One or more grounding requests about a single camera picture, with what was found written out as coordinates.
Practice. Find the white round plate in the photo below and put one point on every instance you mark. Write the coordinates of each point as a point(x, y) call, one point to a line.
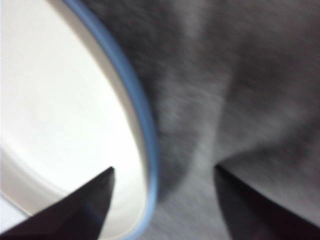
point(55, 100)

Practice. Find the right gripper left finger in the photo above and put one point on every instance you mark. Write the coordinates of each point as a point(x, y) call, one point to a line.
point(75, 215)

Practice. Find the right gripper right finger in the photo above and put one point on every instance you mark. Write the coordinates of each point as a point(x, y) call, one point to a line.
point(250, 215)

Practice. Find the blue round plate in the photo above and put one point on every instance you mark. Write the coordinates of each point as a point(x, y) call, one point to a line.
point(147, 125)

